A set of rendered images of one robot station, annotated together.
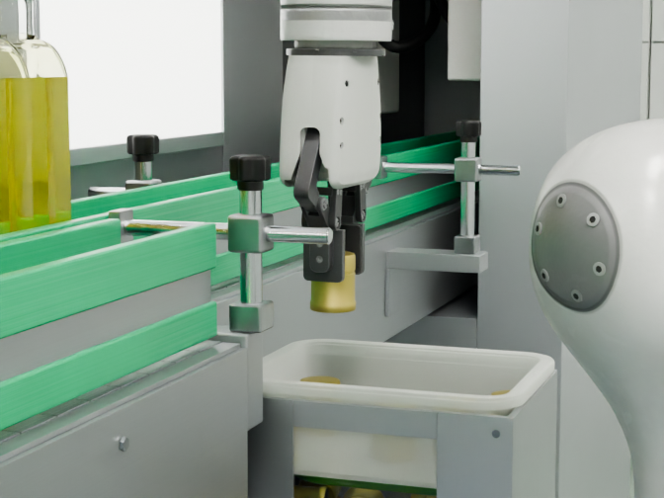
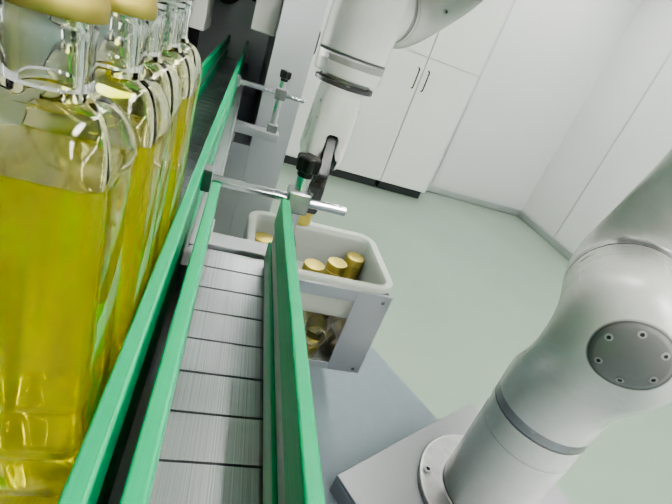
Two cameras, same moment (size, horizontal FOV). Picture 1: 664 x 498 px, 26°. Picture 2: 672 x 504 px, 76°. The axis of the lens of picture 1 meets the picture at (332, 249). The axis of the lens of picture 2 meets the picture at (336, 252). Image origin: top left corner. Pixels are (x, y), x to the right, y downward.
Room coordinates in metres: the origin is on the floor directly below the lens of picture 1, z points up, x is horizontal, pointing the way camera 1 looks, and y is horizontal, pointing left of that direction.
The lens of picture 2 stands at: (0.60, 0.29, 1.31)
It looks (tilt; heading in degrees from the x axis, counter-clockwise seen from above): 26 degrees down; 323
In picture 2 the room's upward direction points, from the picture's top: 21 degrees clockwise
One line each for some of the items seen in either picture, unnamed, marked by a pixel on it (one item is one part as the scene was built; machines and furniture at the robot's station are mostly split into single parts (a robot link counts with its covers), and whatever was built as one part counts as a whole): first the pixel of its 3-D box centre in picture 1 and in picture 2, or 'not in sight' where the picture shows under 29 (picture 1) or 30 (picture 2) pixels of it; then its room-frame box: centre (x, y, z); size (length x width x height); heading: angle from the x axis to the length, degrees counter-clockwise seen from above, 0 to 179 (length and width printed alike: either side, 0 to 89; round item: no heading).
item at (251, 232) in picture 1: (219, 241); (275, 200); (1.02, 0.08, 1.12); 0.17 x 0.03 x 0.12; 71
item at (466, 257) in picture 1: (447, 218); (265, 114); (1.63, -0.13, 1.07); 0.17 x 0.05 x 0.23; 71
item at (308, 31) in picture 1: (337, 29); (348, 68); (1.10, 0.00, 1.27); 0.09 x 0.08 x 0.03; 158
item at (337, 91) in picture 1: (335, 111); (332, 118); (1.10, 0.00, 1.21); 0.10 x 0.07 x 0.11; 158
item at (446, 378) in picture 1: (397, 419); (311, 269); (1.10, -0.05, 0.97); 0.22 x 0.17 x 0.09; 71
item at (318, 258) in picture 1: (318, 239); (312, 192); (1.07, 0.01, 1.11); 0.03 x 0.03 x 0.07; 68
